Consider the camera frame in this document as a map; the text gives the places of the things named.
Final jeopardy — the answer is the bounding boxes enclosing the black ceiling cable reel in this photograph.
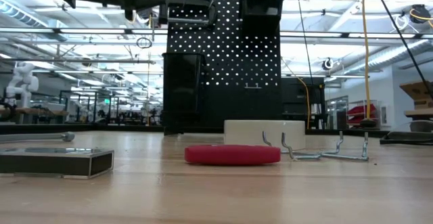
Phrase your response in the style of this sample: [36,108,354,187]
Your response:
[408,3,433,25]

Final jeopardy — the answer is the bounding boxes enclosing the white robot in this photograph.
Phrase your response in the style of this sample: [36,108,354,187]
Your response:
[5,62,40,109]

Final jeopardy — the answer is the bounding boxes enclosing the red storage bins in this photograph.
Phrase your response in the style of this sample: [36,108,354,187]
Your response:
[347,104,378,126]

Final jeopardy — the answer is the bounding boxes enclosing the black round floor weight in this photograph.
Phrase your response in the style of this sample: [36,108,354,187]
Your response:
[359,118,378,129]

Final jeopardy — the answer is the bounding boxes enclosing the wide black pegboard bin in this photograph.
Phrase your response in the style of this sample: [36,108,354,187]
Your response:
[238,0,284,32]

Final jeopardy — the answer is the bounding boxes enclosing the tall black pegboard bin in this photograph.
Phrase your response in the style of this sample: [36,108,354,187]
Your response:
[161,51,206,117]

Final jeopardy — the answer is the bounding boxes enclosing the black cabinet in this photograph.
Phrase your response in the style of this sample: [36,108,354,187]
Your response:
[282,76,326,130]

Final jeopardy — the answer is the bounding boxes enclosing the silver metal peg hook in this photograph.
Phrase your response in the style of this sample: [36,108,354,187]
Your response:
[262,131,322,162]
[319,131,370,162]

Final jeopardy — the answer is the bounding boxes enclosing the dark grey rectangular block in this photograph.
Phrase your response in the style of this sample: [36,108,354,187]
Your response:
[0,147,115,180]

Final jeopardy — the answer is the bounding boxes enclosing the black aluminium table frame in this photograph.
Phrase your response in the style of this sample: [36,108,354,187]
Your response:
[0,122,390,139]

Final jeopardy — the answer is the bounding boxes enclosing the white tape roll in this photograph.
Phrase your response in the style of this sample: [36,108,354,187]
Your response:
[223,119,306,152]

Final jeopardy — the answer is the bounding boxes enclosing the black perforated pegboard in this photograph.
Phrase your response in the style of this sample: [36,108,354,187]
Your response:
[162,0,283,135]

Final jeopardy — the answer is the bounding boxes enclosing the thin yellow cable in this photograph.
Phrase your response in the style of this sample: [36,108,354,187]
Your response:
[283,61,311,130]

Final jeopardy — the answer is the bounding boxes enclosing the black taut cable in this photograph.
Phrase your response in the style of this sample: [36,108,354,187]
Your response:
[369,0,433,102]

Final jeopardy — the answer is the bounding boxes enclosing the cardboard box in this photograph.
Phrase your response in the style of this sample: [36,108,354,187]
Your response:
[399,81,433,110]

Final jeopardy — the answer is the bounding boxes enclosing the grey hacksaw with black handle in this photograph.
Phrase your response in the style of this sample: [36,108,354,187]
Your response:
[0,131,76,143]

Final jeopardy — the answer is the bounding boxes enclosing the thin black hanging cable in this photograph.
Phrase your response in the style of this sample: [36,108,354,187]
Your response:
[296,0,315,87]

